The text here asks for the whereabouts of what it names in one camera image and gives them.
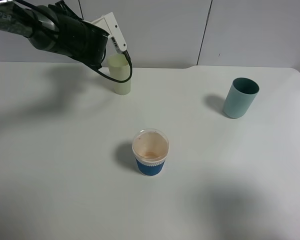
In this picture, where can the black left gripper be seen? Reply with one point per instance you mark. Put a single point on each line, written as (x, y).
(94, 46)

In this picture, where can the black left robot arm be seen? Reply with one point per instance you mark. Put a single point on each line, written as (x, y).
(55, 28)

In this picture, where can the light green plastic cup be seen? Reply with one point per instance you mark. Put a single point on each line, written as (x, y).
(119, 69)

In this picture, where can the paper cup with blue sleeve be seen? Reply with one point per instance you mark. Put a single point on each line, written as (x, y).
(150, 148)

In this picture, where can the teal plastic cup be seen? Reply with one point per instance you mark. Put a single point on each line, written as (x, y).
(240, 97)

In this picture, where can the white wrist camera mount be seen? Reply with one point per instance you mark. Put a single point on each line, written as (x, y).
(109, 23)

